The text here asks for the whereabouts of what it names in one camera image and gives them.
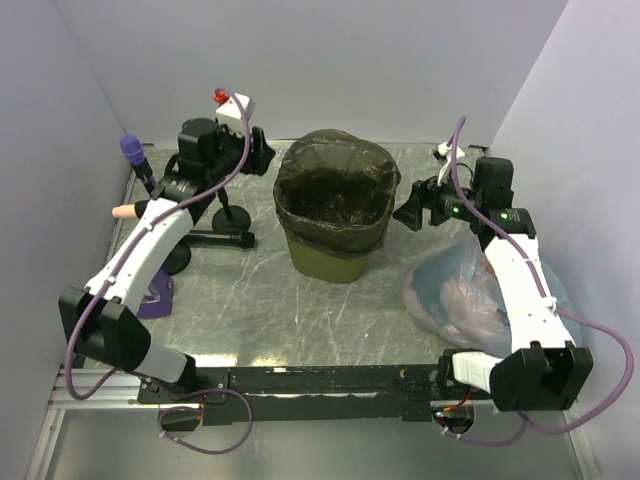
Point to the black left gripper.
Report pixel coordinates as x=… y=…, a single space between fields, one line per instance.
x=258 y=162

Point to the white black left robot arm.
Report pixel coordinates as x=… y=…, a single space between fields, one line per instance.
x=100 y=319

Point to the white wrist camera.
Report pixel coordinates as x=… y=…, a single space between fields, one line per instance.
x=228 y=111
x=442 y=153

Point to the olive green mesh trash bin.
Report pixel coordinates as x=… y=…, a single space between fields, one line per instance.
x=314 y=263

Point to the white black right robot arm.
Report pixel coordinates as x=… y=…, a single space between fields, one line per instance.
x=544 y=369

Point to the translucent bag with clothes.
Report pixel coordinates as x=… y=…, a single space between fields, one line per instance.
x=454 y=293

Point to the grey translucent trash bag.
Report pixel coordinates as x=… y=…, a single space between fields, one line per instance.
x=336 y=192

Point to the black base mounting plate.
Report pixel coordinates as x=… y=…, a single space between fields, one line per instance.
x=306 y=393

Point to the purple box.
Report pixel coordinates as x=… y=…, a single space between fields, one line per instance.
x=157 y=302

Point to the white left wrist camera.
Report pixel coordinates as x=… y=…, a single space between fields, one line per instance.
x=228 y=111

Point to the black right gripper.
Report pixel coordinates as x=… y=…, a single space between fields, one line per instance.
x=424 y=194

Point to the purple microphone on stand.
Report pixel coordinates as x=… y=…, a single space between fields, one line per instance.
x=133 y=151

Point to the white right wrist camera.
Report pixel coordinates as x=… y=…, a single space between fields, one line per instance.
x=442 y=153

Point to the aluminium rail frame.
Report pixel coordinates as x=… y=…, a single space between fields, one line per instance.
x=112 y=436

